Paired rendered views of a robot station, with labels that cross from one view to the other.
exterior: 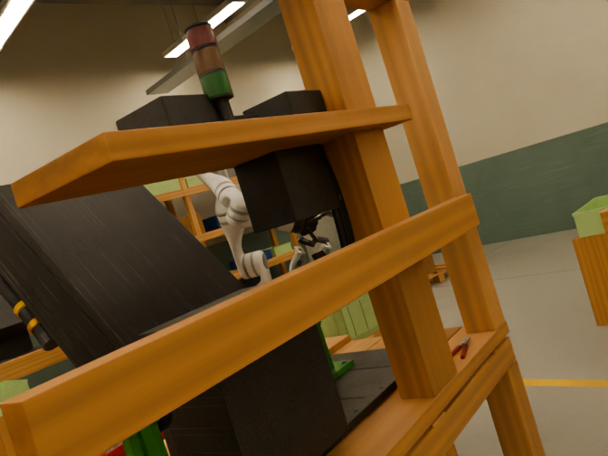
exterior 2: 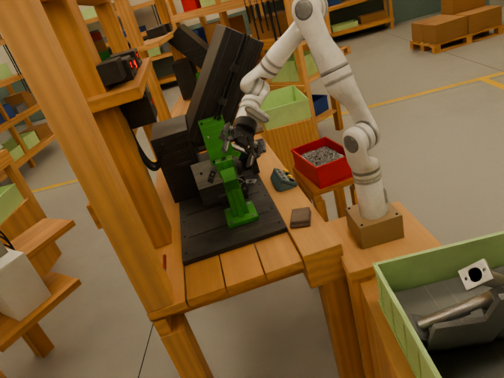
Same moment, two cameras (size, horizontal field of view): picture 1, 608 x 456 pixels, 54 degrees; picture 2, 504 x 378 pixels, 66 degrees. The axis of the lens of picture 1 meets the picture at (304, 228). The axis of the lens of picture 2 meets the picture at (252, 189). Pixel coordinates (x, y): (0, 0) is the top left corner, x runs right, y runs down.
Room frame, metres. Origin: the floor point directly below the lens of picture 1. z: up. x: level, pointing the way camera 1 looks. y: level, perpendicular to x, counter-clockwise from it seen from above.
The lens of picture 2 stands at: (2.79, -0.81, 1.73)
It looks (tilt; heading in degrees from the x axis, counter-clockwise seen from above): 27 degrees down; 139
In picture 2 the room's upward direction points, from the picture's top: 16 degrees counter-clockwise
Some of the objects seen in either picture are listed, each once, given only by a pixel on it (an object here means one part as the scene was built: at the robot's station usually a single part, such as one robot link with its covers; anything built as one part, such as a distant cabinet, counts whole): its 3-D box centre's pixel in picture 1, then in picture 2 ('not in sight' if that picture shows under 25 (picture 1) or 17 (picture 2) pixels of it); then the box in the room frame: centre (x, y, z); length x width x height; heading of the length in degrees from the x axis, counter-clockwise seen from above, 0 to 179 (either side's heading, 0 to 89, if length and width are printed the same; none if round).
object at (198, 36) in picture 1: (201, 39); (95, 36); (1.06, 0.07, 1.71); 0.05 x 0.05 x 0.04
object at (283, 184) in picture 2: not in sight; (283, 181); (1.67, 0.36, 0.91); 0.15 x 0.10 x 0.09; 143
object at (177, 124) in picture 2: (250, 384); (180, 157); (1.17, 0.20, 1.07); 0.30 x 0.18 x 0.34; 143
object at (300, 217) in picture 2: not in sight; (300, 217); (1.93, 0.13, 0.91); 0.10 x 0.08 x 0.03; 121
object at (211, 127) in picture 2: not in sight; (216, 137); (1.43, 0.25, 1.17); 0.13 x 0.12 x 0.20; 143
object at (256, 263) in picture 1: (257, 274); (361, 149); (2.18, 0.22, 1.19); 0.09 x 0.09 x 0.17; 78
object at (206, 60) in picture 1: (209, 63); (100, 46); (1.06, 0.07, 1.67); 0.05 x 0.05 x 0.05
